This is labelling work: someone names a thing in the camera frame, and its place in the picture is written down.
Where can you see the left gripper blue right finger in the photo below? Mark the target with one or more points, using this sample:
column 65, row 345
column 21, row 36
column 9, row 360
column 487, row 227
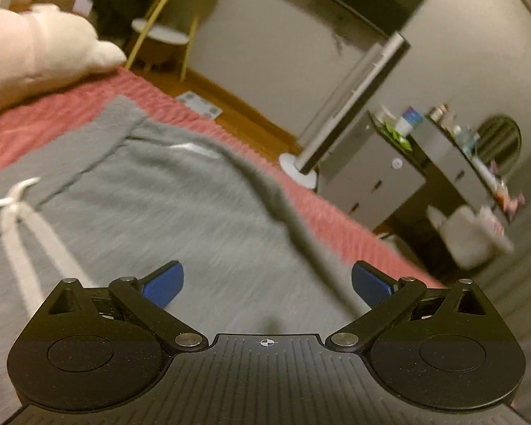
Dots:
column 390, row 301

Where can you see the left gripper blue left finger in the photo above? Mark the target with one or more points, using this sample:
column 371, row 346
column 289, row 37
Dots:
column 144, row 301

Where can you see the grey sweatpants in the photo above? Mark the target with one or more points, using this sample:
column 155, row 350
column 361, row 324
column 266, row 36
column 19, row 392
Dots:
column 124, row 195

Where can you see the pink ribbed bed blanket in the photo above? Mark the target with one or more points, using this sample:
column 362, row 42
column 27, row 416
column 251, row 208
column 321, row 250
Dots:
column 36, row 122

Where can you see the grey upholstered chair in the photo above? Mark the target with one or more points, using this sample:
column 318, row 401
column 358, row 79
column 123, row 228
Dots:
column 472, row 238

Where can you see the grey drawer nightstand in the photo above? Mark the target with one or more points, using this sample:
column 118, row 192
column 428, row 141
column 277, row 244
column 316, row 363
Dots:
column 374, row 181

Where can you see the pink plush toy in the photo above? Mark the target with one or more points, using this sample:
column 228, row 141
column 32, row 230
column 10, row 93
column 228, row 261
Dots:
column 508, row 204

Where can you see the green tray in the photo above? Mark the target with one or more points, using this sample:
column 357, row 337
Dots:
column 395, row 138

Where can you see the grey vanity desk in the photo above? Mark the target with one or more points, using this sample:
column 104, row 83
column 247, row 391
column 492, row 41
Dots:
column 451, row 180

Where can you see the blue white tissue box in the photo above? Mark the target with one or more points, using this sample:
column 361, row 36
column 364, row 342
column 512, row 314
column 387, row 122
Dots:
column 408, row 121

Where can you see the white cup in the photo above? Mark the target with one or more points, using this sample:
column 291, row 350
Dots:
column 384, row 116

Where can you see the white tower fan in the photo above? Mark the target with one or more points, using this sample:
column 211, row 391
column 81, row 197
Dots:
column 340, row 110

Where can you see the bathroom scale on floor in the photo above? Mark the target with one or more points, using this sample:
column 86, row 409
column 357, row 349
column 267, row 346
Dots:
column 199, row 105

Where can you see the yellow legged side table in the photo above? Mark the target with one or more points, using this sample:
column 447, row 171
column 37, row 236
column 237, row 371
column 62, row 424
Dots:
column 172, row 22

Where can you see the cream plush pillow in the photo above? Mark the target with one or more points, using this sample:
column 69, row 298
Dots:
column 44, row 49

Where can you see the black bag on floor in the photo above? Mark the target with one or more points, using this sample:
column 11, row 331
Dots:
column 113, row 18

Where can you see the round wall mirror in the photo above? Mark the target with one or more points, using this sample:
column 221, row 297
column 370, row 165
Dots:
column 500, row 143

